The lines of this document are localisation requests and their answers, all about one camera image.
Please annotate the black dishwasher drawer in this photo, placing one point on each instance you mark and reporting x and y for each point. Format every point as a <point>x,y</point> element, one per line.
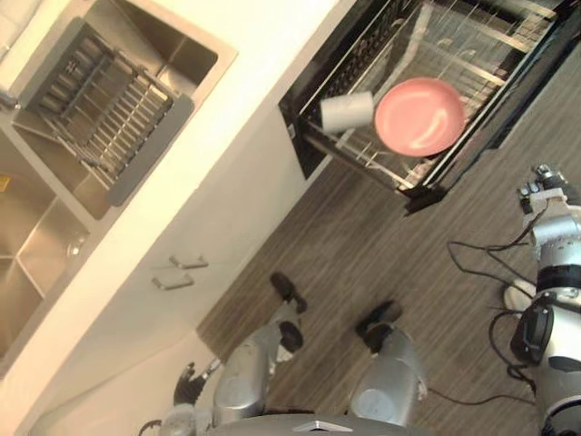
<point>313,150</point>

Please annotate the robot right silver leg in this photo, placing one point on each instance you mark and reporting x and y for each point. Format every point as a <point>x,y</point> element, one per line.
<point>390,377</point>

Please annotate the robot left silver leg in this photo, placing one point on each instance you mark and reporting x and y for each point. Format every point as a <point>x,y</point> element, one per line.
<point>247,377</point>

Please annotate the stainless steel double sink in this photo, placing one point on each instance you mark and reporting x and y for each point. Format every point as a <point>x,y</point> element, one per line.
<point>41,254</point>

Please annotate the white kitchen base cabinet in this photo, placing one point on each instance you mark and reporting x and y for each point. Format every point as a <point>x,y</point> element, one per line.
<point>227,213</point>

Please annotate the robot right silver arm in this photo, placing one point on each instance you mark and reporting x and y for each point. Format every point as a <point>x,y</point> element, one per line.
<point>560,290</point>

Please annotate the white plug adapter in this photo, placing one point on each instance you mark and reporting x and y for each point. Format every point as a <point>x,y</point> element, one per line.
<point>517,295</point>

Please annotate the grey steel sink drying rack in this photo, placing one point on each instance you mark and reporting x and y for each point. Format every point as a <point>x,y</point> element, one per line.
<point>113,122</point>

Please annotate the robot left dark foot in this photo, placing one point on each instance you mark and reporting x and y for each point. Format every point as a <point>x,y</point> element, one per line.
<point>288,290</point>

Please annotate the robot dark foot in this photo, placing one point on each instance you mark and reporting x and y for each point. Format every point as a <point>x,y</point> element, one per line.
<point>379,320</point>
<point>288,290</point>

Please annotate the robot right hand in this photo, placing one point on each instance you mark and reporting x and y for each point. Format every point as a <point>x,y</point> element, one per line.
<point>551,188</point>

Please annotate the robot silver leg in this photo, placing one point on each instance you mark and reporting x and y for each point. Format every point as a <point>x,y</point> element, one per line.
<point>390,377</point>
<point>247,377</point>

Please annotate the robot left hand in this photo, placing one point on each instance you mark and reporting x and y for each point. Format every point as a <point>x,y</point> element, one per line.
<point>193,383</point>

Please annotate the pink round plate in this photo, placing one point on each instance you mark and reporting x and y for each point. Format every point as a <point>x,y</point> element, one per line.
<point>420,117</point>

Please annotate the robot silver torso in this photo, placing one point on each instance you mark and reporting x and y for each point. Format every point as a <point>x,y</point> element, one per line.
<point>318,424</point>

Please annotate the white cup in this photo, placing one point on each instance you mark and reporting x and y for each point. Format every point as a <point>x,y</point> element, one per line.
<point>346,111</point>

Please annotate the robot right dark foot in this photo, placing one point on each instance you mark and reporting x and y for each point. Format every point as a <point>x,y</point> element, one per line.
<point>379,320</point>

